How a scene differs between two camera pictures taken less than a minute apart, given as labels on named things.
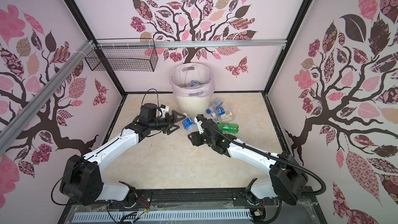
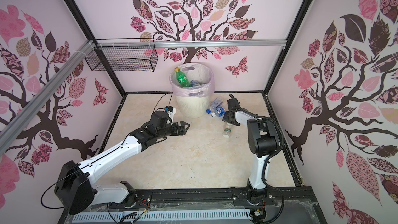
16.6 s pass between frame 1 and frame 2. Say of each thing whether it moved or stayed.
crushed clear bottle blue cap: stayed
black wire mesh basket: stayed
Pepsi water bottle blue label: stayed
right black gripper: moved
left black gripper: moved
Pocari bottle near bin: stayed
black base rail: stayed
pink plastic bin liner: stayed
